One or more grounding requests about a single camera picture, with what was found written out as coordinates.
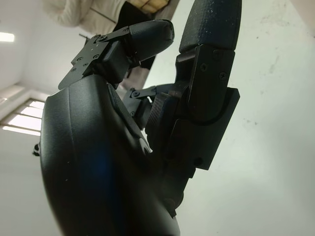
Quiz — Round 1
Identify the bright paned window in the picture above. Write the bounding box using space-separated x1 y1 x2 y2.
0 97 45 136

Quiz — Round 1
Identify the rectangular ceiling light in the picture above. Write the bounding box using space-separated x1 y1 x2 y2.
0 31 15 44

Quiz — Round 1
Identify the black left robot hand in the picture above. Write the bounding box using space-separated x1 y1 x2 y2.
39 0 243 236

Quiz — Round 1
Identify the person in beige jacket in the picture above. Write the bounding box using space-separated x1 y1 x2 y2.
41 0 178 72

